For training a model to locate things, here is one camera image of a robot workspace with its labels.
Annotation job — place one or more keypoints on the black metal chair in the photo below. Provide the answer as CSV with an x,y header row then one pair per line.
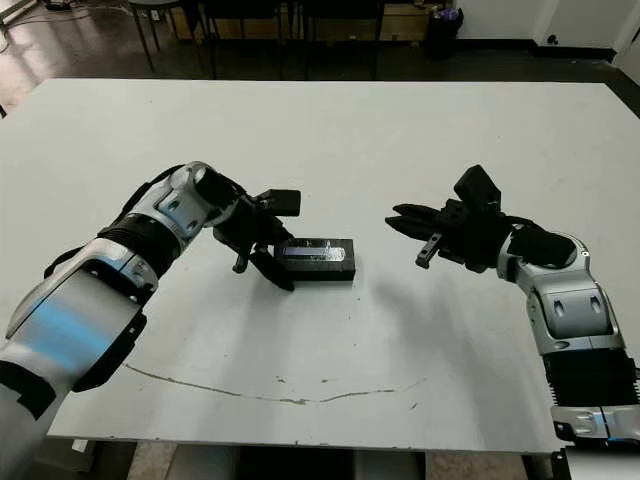
x,y
240,2
345,2

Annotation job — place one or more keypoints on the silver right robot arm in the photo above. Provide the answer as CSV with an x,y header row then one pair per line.
x,y
570,305

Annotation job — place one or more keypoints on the black trash bin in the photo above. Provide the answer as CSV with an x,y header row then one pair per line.
x,y
444,32

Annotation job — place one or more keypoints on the black box lid lavender label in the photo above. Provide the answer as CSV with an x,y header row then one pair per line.
x,y
320,265

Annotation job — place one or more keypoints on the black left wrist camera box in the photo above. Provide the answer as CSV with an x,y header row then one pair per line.
x,y
285,202

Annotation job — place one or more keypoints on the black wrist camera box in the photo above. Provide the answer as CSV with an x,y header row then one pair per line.
x,y
285,202
477,187

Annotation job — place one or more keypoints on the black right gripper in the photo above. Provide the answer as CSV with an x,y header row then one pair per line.
x,y
470,240

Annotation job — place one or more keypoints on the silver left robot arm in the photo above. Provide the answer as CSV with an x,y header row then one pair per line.
x,y
75,310

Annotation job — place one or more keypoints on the white door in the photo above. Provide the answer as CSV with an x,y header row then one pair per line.
x,y
630,25

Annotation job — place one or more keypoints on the wooden cabinet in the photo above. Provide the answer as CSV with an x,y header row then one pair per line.
x,y
260,25

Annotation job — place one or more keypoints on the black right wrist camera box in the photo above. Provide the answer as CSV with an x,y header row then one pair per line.
x,y
477,187

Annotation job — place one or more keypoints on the black metal desk leg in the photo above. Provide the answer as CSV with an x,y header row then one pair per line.
x,y
145,45

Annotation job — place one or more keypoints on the black round door stop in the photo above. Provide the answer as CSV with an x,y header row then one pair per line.
x,y
552,39

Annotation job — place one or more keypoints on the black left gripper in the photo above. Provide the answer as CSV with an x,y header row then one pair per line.
x,y
245,225

